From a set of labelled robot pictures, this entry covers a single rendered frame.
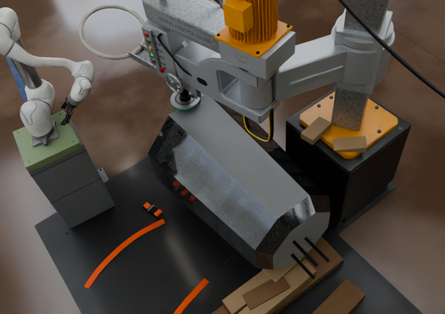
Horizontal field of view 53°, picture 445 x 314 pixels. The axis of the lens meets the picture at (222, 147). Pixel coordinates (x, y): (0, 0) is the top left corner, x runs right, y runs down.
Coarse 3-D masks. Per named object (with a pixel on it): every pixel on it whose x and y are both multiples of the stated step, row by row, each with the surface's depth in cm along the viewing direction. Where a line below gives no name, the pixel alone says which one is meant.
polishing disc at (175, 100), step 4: (172, 96) 322; (176, 96) 322; (172, 100) 320; (176, 100) 319; (192, 100) 318; (196, 100) 317; (172, 104) 317; (176, 104) 317; (180, 104) 316; (184, 104) 316; (188, 104) 316; (192, 104) 315; (196, 104) 316; (176, 108) 316; (180, 108) 314; (184, 108) 313; (188, 108) 314
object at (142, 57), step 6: (144, 48) 324; (132, 54) 318; (138, 54) 324; (144, 54) 323; (138, 60) 317; (144, 60) 313; (150, 66) 311; (156, 72) 311; (186, 84) 295; (192, 96) 291; (198, 96) 293
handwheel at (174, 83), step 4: (168, 76) 283; (172, 76) 277; (168, 80) 287; (172, 80) 282; (176, 80) 277; (168, 84) 288; (172, 84) 282; (176, 84) 282; (180, 84) 278; (172, 88) 288; (176, 88) 286; (180, 88) 280; (176, 92) 287; (180, 92) 284
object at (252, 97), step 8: (240, 80) 245; (272, 80) 246; (240, 88) 250; (248, 88) 243; (256, 88) 242; (264, 88) 243; (272, 88) 250; (240, 96) 256; (248, 96) 248; (256, 96) 247; (264, 96) 248; (272, 96) 255; (248, 104) 253; (256, 104) 251; (264, 104) 253
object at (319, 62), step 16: (304, 48) 250; (320, 48) 249; (336, 48) 247; (352, 48) 244; (384, 48) 243; (288, 64) 243; (304, 64) 242; (320, 64) 246; (336, 64) 250; (352, 64) 250; (368, 64) 248; (384, 64) 253; (288, 80) 246; (304, 80) 249; (320, 80) 255; (336, 80) 260; (352, 80) 258; (368, 80) 257; (288, 96) 255
